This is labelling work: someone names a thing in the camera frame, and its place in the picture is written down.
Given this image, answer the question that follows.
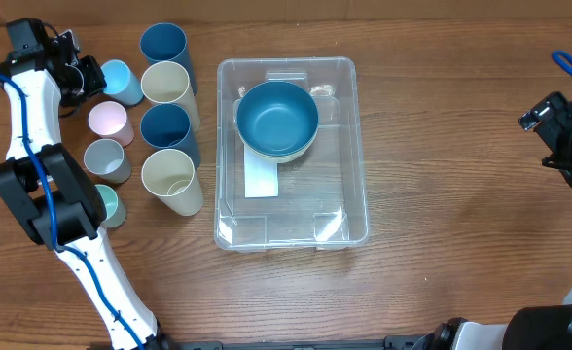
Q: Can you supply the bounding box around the light blue small cup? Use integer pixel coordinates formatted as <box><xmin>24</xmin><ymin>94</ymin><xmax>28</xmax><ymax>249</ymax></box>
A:
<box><xmin>101</xmin><ymin>59</ymin><xmax>144</xmax><ymax>106</ymax></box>

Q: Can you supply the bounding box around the pink small cup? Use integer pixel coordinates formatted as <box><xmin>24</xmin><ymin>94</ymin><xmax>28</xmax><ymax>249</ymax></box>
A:
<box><xmin>88</xmin><ymin>101</ymin><xmax>134</xmax><ymax>147</ymax></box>

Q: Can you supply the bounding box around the grey small cup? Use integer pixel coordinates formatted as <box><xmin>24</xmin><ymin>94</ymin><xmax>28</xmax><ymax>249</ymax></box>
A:
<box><xmin>84</xmin><ymin>139</ymin><xmax>131</xmax><ymax>184</ymax></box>

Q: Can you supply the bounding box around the dark blue bowl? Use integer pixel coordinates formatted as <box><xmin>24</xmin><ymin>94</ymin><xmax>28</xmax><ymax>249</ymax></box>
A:
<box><xmin>235</xmin><ymin>81</ymin><xmax>320</xmax><ymax>138</ymax></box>

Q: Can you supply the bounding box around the cream bowl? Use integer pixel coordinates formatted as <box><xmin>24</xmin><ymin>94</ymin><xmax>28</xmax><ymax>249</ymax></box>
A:
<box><xmin>241</xmin><ymin>132</ymin><xmax>315</xmax><ymax>163</ymax></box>
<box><xmin>244</xmin><ymin>146</ymin><xmax>307</xmax><ymax>163</ymax></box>

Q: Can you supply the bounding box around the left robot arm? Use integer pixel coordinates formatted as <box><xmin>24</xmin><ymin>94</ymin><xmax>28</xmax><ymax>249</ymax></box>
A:
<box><xmin>0</xmin><ymin>17</ymin><xmax>176</xmax><ymax>349</ymax></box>

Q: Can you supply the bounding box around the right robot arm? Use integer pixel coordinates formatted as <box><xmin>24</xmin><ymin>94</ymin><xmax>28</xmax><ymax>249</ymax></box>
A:
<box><xmin>413</xmin><ymin>91</ymin><xmax>572</xmax><ymax>350</ymax></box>

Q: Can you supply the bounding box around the far beige tall cup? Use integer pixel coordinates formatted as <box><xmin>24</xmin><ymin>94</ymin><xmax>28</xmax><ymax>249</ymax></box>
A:
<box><xmin>140</xmin><ymin>61</ymin><xmax>201</xmax><ymax>132</ymax></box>

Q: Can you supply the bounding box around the beige tall cup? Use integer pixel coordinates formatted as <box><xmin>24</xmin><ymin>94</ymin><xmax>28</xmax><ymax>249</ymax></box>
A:
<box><xmin>141</xmin><ymin>149</ymin><xmax>204</xmax><ymax>216</ymax></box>
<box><xmin>140</xmin><ymin>61</ymin><xmax>201</xmax><ymax>132</ymax></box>

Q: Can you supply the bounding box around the far dark blue tall cup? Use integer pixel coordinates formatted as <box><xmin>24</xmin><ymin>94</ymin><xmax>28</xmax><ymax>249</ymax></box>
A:
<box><xmin>139</xmin><ymin>22</ymin><xmax>197</xmax><ymax>94</ymax></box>

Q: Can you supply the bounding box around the dark blue tall cup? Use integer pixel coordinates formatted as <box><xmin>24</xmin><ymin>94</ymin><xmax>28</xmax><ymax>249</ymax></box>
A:
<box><xmin>139</xmin><ymin>22</ymin><xmax>197</xmax><ymax>94</ymax></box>
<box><xmin>140</xmin><ymin>104</ymin><xmax>201</xmax><ymax>169</ymax></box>

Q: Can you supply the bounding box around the near dark blue tall cup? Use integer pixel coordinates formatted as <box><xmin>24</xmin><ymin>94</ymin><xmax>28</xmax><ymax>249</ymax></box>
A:
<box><xmin>140</xmin><ymin>104</ymin><xmax>201</xmax><ymax>169</ymax></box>

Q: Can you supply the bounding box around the near beige tall cup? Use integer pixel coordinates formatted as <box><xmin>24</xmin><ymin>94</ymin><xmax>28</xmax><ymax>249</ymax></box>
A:
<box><xmin>141</xmin><ymin>149</ymin><xmax>204</xmax><ymax>216</ymax></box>

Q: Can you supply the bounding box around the mint green small cup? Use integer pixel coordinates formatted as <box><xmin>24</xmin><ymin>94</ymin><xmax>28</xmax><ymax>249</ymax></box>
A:
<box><xmin>96</xmin><ymin>184</ymin><xmax>126</xmax><ymax>228</ymax></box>

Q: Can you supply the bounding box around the white label in bin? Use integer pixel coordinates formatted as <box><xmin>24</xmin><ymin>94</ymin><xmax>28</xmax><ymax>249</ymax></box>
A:
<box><xmin>244</xmin><ymin>146</ymin><xmax>278</xmax><ymax>198</ymax></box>

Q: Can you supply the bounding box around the clear plastic storage bin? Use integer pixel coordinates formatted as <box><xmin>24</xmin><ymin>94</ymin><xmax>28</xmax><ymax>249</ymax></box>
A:
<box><xmin>214</xmin><ymin>57</ymin><xmax>370</xmax><ymax>252</ymax></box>

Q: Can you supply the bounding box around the left blue cable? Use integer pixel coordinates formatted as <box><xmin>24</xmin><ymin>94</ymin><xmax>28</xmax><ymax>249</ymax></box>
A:
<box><xmin>0</xmin><ymin>71</ymin><xmax>146</xmax><ymax>350</ymax></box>

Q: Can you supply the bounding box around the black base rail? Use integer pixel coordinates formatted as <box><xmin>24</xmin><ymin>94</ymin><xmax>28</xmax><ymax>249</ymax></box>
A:
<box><xmin>175</xmin><ymin>334</ymin><xmax>432</xmax><ymax>350</ymax></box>

